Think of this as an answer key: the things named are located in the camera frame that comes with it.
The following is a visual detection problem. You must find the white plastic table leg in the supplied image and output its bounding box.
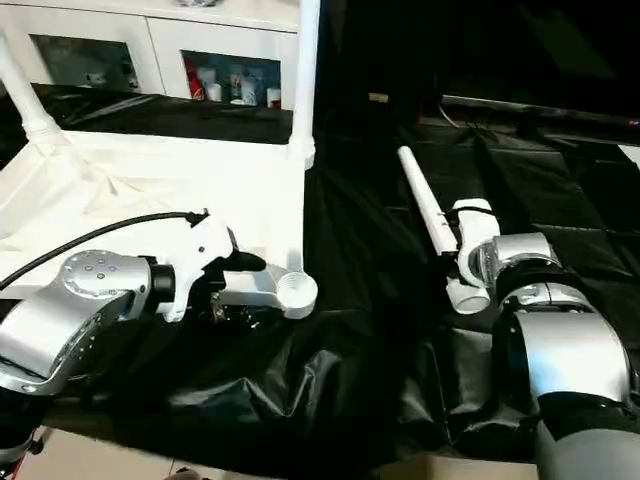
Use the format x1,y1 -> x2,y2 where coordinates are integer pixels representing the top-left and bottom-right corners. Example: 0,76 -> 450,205
397,145 -> 492,316
0,34 -> 64,146
285,0 -> 321,171

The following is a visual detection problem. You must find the black shiny mat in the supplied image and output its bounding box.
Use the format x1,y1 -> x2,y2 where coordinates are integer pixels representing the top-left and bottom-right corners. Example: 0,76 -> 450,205
0,82 -> 640,461

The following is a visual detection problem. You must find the red white box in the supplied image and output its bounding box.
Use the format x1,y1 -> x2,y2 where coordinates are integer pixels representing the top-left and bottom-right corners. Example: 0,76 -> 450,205
184,59 -> 206,102

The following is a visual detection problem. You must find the long black bar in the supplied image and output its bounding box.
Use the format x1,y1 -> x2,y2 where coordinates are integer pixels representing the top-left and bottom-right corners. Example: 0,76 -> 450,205
442,94 -> 640,126

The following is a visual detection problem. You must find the white display cabinet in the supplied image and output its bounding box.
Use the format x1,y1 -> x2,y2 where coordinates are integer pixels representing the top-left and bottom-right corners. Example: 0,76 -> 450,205
0,0 -> 321,112

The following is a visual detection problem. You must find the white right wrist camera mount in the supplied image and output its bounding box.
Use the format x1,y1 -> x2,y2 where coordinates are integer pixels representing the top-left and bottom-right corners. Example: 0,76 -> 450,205
449,198 -> 504,291

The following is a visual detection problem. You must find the black left wrist camera cable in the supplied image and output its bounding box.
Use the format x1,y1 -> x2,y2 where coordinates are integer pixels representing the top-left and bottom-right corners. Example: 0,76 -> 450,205
0,209 -> 209,291

